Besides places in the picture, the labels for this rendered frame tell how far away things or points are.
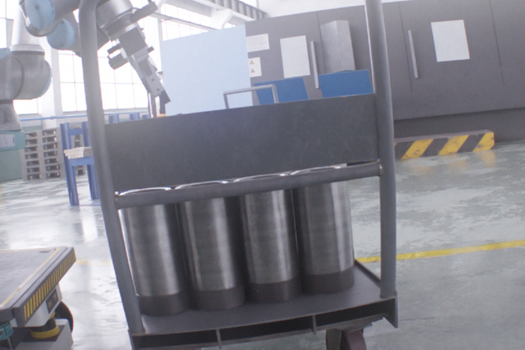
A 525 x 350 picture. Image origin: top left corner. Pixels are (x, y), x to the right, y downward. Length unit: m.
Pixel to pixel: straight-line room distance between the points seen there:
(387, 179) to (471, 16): 6.44
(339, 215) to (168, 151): 0.41
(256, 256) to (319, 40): 6.43
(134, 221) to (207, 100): 6.79
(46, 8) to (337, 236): 0.80
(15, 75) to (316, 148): 1.05
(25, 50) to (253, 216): 1.00
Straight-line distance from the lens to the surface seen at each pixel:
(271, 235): 1.18
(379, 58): 1.03
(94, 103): 0.99
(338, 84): 6.22
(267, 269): 1.19
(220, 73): 7.87
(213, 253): 1.17
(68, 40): 1.55
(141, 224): 1.17
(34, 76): 1.83
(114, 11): 1.19
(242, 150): 1.01
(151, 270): 1.19
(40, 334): 1.53
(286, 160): 1.02
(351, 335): 1.30
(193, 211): 1.16
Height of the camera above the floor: 0.66
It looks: 2 degrees down
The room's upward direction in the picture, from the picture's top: 7 degrees counter-clockwise
